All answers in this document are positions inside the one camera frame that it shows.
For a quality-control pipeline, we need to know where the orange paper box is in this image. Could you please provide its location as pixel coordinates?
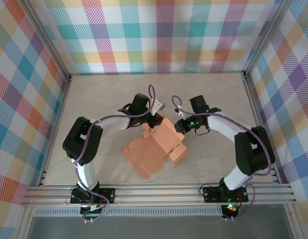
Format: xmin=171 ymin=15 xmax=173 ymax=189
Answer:
xmin=121 ymin=116 xmax=188 ymax=180

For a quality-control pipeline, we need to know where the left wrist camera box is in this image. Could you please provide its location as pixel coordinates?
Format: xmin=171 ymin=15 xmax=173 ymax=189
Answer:
xmin=154 ymin=99 xmax=167 ymax=112

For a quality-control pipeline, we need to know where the aluminium side rail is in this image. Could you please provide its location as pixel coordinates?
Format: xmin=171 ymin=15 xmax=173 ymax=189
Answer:
xmin=38 ymin=74 xmax=73 ymax=187
xmin=242 ymin=73 xmax=281 ymax=185

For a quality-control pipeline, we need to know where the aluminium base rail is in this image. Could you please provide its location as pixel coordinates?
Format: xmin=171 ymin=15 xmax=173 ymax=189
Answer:
xmin=21 ymin=183 xmax=298 ymax=207

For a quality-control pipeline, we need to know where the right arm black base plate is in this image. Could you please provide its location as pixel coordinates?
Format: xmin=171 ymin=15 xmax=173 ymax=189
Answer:
xmin=203 ymin=186 xmax=249 ymax=203

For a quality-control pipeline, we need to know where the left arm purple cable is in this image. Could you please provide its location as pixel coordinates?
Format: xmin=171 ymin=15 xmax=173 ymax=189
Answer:
xmin=73 ymin=84 xmax=156 ymax=224

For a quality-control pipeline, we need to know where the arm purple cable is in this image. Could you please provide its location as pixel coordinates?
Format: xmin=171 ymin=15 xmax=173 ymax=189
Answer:
xmin=171 ymin=95 xmax=273 ymax=221
xmin=73 ymin=84 xmax=156 ymax=224

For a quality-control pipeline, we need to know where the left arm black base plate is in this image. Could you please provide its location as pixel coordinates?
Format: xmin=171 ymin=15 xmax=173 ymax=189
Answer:
xmin=70 ymin=188 xmax=116 ymax=205

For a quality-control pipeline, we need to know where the grey slotted cable duct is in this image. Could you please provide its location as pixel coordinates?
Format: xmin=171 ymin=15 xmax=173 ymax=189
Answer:
xmin=34 ymin=207 xmax=223 ymax=217

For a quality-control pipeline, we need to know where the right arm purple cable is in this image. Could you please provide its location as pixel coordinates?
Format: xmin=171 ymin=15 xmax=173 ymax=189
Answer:
xmin=171 ymin=95 xmax=273 ymax=221

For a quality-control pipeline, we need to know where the aluminium frame post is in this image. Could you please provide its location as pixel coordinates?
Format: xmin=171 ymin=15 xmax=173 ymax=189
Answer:
xmin=243 ymin=0 xmax=296 ymax=78
xmin=20 ymin=0 xmax=72 ymax=80

